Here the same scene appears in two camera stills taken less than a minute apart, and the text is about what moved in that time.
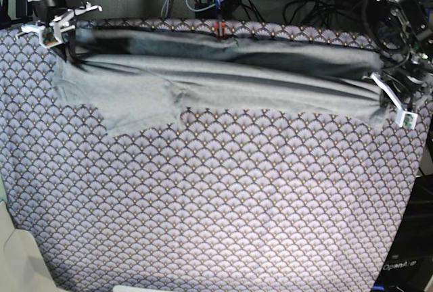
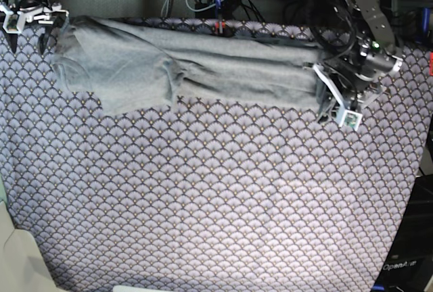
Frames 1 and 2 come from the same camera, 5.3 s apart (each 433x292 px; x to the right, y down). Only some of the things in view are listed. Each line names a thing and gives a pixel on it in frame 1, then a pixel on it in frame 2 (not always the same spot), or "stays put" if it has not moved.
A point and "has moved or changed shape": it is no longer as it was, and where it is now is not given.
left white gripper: (53, 32) -> (15, 21)
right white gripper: (404, 119) -> (346, 118)
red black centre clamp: (219, 28) stays put
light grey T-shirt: (140, 80) has moved or changed shape
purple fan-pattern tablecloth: (223, 201) stays put
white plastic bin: (22, 266) stays put
